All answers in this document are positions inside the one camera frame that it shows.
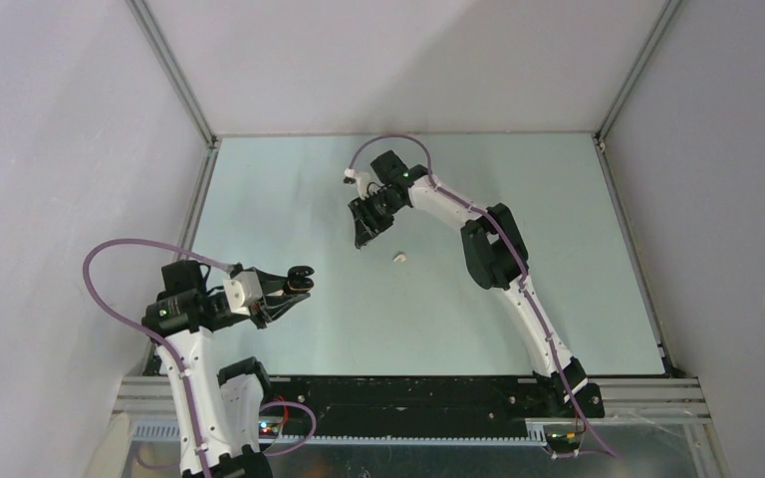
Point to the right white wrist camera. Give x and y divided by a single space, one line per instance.
361 181

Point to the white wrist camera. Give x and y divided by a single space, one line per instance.
242 291
361 181

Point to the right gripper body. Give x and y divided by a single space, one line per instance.
379 208

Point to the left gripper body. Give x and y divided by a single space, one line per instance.
258 313

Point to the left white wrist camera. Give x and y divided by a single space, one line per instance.
242 291

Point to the aluminium frame rail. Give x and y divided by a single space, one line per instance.
657 402

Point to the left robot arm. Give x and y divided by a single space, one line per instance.
204 369

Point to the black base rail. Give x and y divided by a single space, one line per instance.
428 407

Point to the black earbud charging case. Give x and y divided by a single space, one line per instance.
299 279

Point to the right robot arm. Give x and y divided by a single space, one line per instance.
495 256

